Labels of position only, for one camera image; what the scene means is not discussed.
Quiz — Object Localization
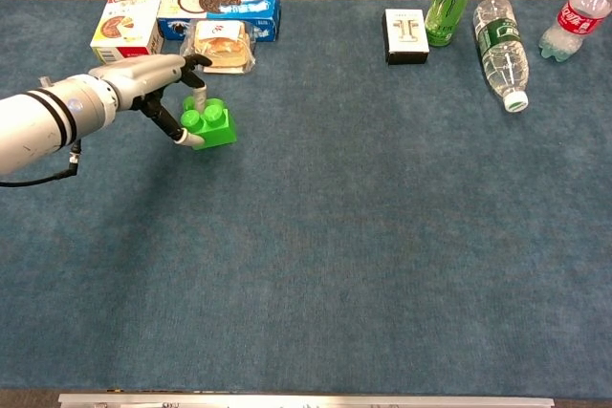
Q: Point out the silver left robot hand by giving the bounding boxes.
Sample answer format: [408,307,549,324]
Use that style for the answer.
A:
[88,54,213,148]

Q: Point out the white yellow pie snack box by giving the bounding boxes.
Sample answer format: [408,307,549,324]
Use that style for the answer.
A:
[89,0,165,65]

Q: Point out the curved green toy brick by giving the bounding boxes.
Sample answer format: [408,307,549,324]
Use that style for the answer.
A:
[183,96,237,152]

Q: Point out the bagged sandwich bread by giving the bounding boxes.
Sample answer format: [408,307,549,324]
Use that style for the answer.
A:
[179,19,257,75]

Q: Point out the blue Oreo cookie box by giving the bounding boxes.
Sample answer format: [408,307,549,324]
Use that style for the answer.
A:
[156,0,282,42]

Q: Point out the blue felt table cloth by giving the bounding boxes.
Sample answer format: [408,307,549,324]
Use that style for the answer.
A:
[0,0,612,399]

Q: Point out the small white black box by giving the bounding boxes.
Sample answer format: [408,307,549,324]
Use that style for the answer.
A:
[382,8,430,66]

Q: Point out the clear bottle green label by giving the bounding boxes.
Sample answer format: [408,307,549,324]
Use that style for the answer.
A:
[472,0,530,114]

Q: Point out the clear bottle red label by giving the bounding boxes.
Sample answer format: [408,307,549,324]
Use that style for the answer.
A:
[538,0,612,63]

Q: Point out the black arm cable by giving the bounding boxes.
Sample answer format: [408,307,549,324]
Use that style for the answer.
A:
[0,139,83,188]

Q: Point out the aluminium rail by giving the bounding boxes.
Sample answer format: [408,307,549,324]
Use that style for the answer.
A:
[57,392,556,408]

